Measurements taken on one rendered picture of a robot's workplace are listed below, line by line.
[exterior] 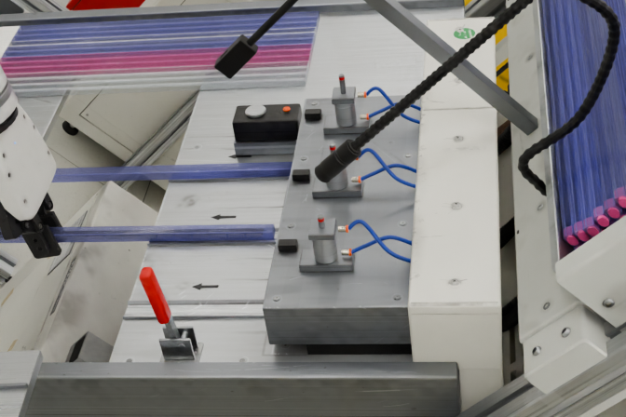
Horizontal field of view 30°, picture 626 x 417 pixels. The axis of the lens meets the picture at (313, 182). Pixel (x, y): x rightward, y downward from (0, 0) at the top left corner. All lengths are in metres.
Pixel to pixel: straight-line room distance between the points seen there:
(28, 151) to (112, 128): 1.55
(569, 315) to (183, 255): 0.44
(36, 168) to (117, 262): 0.55
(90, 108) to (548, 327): 1.89
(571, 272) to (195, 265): 0.43
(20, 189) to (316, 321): 0.34
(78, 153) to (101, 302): 1.17
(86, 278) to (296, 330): 0.69
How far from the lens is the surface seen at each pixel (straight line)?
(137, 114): 2.74
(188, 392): 1.10
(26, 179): 1.22
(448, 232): 1.09
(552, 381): 0.99
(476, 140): 1.20
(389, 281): 1.07
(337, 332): 1.07
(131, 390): 1.11
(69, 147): 2.85
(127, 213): 1.85
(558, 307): 1.00
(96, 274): 1.74
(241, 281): 1.19
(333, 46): 1.53
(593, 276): 0.95
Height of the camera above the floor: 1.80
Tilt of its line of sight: 32 degrees down
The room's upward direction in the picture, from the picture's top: 49 degrees clockwise
